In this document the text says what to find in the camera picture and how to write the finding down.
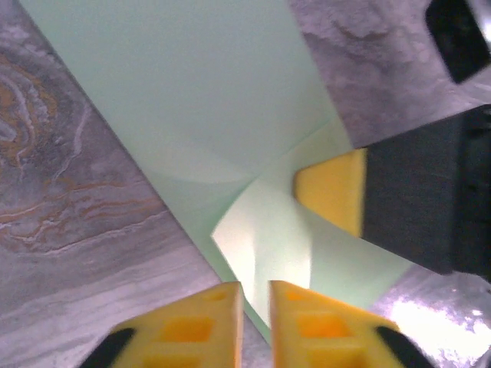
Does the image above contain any black-yellow left gripper left finger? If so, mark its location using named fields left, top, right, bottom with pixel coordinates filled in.
left=78, top=281, right=246, bottom=368

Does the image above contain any light green paper sheet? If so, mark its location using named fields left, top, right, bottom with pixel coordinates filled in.
left=18, top=0, right=414, bottom=344

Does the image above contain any black-yellow left gripper right finger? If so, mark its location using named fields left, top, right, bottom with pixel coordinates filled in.
left=268, top=280, right=437, bottom=368

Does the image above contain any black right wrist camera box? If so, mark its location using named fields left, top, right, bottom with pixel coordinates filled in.
left=423, top=0, right=491, bottom=84

